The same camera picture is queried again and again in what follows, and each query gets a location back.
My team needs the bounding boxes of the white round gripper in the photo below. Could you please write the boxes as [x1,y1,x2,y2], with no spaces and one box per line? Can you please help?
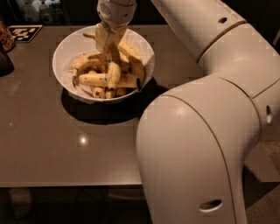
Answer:
[94,0,137,56]

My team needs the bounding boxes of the spotted yellow banana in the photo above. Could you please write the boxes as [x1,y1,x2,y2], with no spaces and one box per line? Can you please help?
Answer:
[106,40,123,91]

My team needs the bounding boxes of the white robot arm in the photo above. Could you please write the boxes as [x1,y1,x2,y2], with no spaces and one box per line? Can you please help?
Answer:
[136,0,280,224]

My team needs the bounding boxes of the right curved yellow banana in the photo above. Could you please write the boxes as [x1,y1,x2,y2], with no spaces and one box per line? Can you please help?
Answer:
[118,41,145,82]

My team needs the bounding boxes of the white bowl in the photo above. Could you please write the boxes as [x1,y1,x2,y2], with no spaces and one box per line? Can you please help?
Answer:
[52,26,155,104]

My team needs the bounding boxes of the left yellow banana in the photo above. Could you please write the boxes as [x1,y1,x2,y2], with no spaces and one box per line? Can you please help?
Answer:
[72,53,107,76]

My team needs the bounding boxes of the front horizontal yellow banana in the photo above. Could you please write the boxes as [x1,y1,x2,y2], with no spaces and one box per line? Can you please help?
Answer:
[79,73,141,89]

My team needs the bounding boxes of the small banana pieces at bottom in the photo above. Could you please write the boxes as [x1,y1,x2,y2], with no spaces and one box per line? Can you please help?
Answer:
[91,86,129,99]

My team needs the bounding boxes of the bottles in background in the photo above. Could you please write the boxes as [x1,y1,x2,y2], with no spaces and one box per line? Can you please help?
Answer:
[17,0,66,25]

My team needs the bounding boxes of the black white fiducial marker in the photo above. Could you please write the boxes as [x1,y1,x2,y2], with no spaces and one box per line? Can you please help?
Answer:
[8,24,42,43]

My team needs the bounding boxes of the jar with brown contents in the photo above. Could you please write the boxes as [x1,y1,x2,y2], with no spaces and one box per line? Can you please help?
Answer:
[0,20,16,52]

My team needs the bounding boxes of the dark object at left edge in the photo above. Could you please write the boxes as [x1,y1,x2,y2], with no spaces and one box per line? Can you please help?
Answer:
[0,44,14,77]

